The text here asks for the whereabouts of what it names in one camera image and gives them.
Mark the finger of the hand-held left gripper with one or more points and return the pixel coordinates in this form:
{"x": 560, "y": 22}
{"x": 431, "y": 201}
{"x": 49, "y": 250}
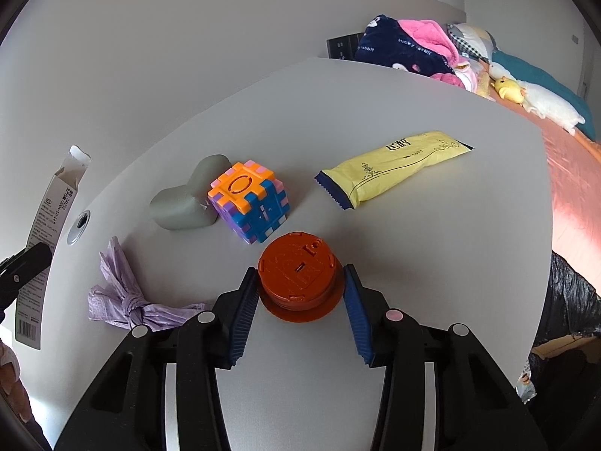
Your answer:
{"x": 28, "y": 263}

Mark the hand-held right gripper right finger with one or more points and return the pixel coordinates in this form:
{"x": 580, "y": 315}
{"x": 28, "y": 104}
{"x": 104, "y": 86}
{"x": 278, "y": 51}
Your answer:
{"x": 357, "y": 314}

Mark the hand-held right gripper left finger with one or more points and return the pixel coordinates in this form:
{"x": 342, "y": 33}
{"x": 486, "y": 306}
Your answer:
{"x": 244, "y": 314}

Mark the long white cardboard box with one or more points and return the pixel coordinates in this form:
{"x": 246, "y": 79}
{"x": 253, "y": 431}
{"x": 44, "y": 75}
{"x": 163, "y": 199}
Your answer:
{"x": 47, "y": 225}

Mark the orange round toy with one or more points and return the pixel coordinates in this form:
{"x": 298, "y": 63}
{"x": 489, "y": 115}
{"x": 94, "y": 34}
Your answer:
{"x": 296, "y": 268}

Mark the black trash bag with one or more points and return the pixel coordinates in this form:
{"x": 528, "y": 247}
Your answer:
{"x": 573, "y": 291}

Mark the person's left hand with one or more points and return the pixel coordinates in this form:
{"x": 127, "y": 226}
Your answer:
{"x": 9, "y": 376}

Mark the purple plastic bag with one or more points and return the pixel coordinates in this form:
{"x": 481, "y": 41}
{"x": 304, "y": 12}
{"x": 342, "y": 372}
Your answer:
{"x": 122, "y": 300}

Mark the multicolour puzzle cube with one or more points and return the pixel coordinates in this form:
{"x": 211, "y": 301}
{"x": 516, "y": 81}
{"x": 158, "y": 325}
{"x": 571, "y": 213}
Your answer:
{"x": 253, "y": 206}

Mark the grey heart-shaped block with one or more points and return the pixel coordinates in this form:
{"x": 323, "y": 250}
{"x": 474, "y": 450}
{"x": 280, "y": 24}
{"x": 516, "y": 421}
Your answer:
{"x": 183, "y": 206}

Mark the yellow snack packet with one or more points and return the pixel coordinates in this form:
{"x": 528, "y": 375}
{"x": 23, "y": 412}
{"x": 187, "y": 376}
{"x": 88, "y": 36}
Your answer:
{"x": 389, "y": 169}

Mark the brown cardboard piece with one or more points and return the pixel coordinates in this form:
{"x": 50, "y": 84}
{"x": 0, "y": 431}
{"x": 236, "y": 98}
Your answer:
{"x": 563, "y": 345}

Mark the pink bed sheet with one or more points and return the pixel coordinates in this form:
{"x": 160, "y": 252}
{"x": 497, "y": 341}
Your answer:
{"x": 573, "y": 188}

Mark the navy printed blanket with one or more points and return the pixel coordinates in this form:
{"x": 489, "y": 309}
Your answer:
{"x": 404, "y": 47}

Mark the yellow duck plush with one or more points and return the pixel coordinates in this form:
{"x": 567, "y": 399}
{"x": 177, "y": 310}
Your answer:
{"x": 509, "y": 89}

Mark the white goose plush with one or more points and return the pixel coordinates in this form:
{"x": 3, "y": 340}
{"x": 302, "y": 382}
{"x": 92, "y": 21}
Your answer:
{"x": 549, "y": 103}

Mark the pink cloth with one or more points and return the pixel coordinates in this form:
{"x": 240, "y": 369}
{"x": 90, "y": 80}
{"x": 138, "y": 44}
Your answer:
{"x": 427, "y": 30}

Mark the checkered pillow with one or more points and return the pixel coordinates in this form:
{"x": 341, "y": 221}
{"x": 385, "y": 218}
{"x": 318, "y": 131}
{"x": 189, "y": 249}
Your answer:
{"x": 469, "y": 40}

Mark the teal pillow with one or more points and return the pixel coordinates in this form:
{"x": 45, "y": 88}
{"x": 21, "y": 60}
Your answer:
{"x": 535, "y": 73}

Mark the black wall panel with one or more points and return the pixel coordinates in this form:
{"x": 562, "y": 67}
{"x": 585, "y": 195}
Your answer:
{"x": 342, "y": 47}

